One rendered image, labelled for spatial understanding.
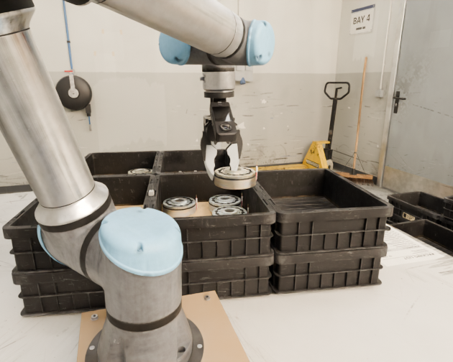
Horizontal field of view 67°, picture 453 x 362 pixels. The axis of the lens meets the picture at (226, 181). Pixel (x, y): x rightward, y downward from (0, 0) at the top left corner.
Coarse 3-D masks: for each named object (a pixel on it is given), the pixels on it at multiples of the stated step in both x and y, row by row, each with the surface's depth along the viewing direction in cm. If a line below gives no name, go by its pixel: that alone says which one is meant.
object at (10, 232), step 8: (104, 176) 110; (112, 176) 110; (120, 176) 110; (128, 176) 110; (136, 176) 111; (144, 176) 111; (152, 176) 110; (152, 184) 102; (24, 208) 82; (144, 208) 83; (16, 216) 78; (8, 224) 73; (8, 232) 71; (16, 232) 72; (24, 232) 72; (32, 232) 72
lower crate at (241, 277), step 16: (256, 256) 82; (272, 256) 82; (192, 272) 82; (208, 272) 82; (224, 272) 83; (240, 272) 83; (256, 272) 84; (192, 288) 83; (208, 288) 83; (224, 288) 84; (240, 288) 85; (256, 288) 85
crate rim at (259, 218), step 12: (156, 180) 106; (156, 192) 94; (264, 204) 86; (192, 216) 78; (204, 216) 78; (216, 216) 78; (228, 216) 78; (240, 216) 78; (252, 216) 78; (264, 216) 79; (180, 228) 77
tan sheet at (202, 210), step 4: (200, 204) 114; (204, 204) 114; (208, 204) 114; (200, 208) 110; (204, 208) 110; (208, 208) 110; (196, 212) 107; (200, 212) 107; (204, 212) 107; (208, 212) 107; (188, 216) 104
